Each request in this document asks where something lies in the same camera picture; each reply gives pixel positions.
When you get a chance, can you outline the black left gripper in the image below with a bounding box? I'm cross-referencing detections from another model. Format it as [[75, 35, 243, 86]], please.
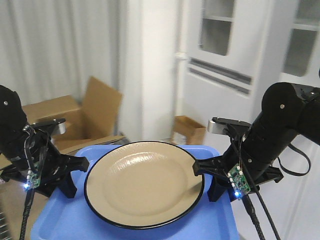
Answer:
[[0, 132, 90, 199]]

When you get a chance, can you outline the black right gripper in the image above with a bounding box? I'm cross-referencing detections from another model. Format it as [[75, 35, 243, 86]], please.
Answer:
[[192, 130, 284, 202]]

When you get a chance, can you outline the beige plate with black rim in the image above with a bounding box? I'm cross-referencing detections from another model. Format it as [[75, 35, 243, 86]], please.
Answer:
[[84, 141, 205, 230]]

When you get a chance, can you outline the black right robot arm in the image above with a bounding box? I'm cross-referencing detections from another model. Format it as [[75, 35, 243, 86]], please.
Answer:
[[192, 82, 320, 202]]

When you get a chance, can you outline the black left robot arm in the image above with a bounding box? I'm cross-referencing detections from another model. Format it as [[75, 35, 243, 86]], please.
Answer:
[[0, 86, 89, 199]]

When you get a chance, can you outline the white glass door cabinet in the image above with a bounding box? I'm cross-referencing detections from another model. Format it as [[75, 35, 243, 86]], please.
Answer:
[[174, 0, 320, 161]]

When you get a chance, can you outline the green right circuit board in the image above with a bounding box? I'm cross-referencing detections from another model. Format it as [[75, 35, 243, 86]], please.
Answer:
[[227, 163, 251, 199]]

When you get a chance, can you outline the green circuit board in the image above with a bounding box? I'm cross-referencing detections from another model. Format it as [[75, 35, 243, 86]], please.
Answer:
[[227, 163, 251, 199], [23, 161, 42, 191]]

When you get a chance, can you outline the green left circuit board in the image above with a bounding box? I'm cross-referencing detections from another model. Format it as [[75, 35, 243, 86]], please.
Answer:
[[23, 161, 42, 191]]

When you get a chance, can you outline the small cardboard box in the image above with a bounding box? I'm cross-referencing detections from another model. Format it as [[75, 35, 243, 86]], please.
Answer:
[[170, 115, 206, 145]]

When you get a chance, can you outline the large open cardboard box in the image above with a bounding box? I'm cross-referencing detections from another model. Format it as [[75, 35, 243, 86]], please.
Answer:
[[21, 77, 123, 154]]

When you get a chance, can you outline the grey curtain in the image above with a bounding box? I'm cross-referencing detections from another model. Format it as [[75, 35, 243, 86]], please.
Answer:
[[0, 0, 131, 108]]

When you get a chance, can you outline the black right braided cable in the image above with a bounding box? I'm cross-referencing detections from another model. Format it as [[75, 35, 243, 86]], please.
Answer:
[[229, 134, 311, 240]]

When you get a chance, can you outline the black braided cable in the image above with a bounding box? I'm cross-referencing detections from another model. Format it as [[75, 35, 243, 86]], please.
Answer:
[[18, 134, 51, 240], [229, 134, 311, 240]]

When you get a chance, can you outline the black left braided cable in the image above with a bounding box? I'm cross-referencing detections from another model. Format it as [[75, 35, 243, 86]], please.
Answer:
[[18, 134, 51, 240]]

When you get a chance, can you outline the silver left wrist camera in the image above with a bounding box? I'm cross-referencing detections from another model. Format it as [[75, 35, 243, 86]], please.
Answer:
[[31, 118, 66, 136]]

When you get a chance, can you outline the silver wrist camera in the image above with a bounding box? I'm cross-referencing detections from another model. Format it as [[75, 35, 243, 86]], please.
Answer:
[[31, 118, 66, 136], [207, 117, 251, 135]]

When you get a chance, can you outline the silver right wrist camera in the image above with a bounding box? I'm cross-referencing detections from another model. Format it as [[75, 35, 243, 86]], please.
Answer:
[[207, 117, 251, 135]]

